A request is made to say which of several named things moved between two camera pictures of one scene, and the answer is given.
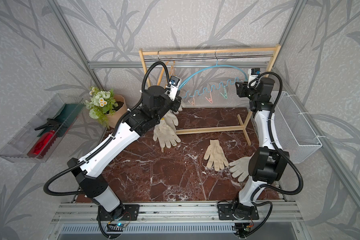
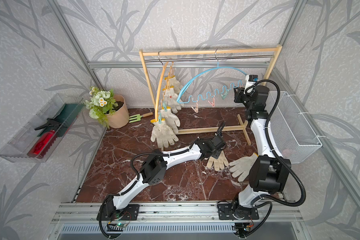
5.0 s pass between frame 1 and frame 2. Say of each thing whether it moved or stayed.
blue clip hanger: moved
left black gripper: moved
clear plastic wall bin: stayed
